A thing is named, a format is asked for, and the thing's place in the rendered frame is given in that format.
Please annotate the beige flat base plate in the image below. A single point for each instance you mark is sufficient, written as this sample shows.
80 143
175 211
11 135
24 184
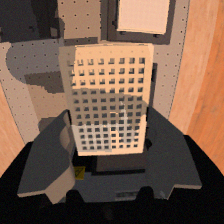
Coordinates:
30 75

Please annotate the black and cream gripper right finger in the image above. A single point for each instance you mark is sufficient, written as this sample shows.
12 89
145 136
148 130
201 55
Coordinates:
178 169

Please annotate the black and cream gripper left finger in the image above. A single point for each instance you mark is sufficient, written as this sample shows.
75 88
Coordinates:
40 175

